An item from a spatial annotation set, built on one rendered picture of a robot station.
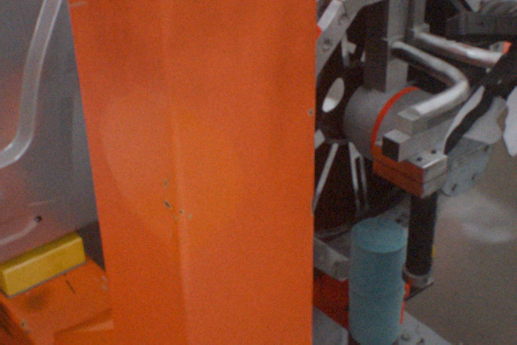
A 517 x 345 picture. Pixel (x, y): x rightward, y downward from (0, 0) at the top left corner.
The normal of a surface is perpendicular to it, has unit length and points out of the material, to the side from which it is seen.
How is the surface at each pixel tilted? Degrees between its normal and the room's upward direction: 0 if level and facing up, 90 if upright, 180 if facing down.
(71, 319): 0
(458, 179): 90
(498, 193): 0
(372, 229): 0
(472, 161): 90
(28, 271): 90
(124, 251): 90
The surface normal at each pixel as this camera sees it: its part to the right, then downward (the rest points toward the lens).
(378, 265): -0.11, 0.46
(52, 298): -0.02, -0.87
